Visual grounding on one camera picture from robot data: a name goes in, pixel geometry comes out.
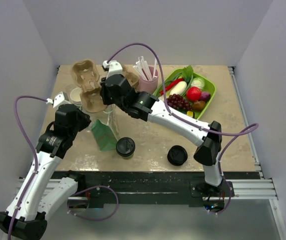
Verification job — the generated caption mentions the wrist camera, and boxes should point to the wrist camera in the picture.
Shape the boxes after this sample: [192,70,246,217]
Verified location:
[46,91,70,110]
[102,60,123,78]

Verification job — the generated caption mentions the stack of pulp carriers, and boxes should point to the stack of pulp carriers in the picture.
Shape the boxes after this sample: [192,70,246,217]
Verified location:
[122,65,139,89]

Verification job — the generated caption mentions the green paper coffee cup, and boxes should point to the green paper coffee cup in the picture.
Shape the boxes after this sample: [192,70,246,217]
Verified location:
[120,153,134,160]

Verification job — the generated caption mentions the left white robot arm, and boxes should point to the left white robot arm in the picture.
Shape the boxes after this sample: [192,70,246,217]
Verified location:
[0,104,91,240]

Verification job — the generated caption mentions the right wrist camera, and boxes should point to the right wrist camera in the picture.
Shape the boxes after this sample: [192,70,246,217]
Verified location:
[102,60,123,78]

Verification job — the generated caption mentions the green leafy vegetable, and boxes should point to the green leafy vegetable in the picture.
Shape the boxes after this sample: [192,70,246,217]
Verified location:
[181,65,194,84]

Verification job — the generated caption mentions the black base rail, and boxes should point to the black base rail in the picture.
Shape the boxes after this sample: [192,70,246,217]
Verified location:
[17,169,278,208]

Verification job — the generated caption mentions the stack of paper cups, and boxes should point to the stack of paper cups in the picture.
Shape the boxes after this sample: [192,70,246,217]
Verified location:
[70,87,82,107]

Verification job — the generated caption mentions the purple cable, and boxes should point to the purple cable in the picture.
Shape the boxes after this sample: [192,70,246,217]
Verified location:
[106,42,259,216]
[7,95,49,240]

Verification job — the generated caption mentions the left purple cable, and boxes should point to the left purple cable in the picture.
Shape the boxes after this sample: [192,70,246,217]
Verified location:
[7,95,49,240]

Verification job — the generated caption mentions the white radish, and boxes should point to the white radish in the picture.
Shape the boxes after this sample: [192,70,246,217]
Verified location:
[170,81,187,95]

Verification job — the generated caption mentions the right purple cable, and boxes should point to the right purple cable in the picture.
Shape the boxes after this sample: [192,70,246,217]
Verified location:
[106,42,259,216]

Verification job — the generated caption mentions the red tomato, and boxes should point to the red tomato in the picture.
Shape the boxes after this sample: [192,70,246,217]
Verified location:
[186,87,201,102]

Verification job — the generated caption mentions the green plastic tray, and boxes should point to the green plastic tray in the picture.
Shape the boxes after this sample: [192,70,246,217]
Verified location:
[153,65,216,120]

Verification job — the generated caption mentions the red chili pepper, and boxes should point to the red chili pepper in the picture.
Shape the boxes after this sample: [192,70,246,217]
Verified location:
[165,78,184,92]

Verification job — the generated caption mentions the purple grape bunch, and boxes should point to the purple grape bunch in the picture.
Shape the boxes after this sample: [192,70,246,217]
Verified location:
[167,94,191,112]

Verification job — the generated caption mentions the green glass bottle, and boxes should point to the green glass bottle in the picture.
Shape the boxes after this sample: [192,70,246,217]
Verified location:
[186,111,195,118]

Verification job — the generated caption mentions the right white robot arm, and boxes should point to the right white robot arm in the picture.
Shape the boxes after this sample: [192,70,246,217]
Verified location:
[100,74,223,197]

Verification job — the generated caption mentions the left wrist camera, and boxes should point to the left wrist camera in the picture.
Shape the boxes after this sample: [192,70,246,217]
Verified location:
[46,91,70,110]

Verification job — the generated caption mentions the stack of black lids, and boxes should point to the stack of black lids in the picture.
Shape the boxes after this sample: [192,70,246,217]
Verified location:
[167,145,188,166]

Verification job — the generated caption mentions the brown pulp cup carrier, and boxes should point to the brown pulp cup carrier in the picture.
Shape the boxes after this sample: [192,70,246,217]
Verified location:
[71,59,107,114]

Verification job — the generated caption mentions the black plastic cup lid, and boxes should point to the black plastic cup lid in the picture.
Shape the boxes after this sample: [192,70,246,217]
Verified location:
[116,137,136,155]

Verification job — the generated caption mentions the printed paper takeout bag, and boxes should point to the printed paper takeout bag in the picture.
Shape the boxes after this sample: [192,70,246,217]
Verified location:
[81,103,120,152]

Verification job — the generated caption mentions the pink straw holder cup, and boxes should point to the pink straw holder cup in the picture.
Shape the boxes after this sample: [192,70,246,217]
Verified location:
[138,70,159,94]

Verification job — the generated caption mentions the green cabbage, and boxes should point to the green cabbage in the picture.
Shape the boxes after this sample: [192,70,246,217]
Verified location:
[190,77,205,91]

